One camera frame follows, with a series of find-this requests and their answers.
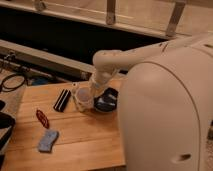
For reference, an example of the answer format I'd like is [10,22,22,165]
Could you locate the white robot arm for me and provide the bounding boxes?
[90,33,213,171]

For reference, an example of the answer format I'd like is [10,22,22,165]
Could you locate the red oval object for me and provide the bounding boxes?
[36,110,49,129]

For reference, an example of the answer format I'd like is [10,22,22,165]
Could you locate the black cable loop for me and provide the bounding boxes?
[0,72,30,93]

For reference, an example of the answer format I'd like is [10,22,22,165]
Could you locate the dark ceramic bowl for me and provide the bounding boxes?
[94,88,118,112]

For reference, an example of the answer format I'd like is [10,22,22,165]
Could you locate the black object at left edge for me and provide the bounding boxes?
[0,100,16,168]

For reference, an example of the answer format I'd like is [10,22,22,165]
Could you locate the black striped rectangular block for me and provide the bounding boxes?
[53,89,71,112]

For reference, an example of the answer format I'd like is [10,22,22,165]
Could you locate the small clear bottle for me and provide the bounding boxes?
[71,83,80,100]

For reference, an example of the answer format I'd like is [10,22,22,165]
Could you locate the blue sponge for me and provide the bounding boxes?
[37,129,59,153]

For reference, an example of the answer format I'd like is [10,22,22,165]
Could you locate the white ceramic cup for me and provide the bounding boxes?
[75,87,93,112]

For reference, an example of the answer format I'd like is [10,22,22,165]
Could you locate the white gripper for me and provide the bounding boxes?
[89,70,117,97]

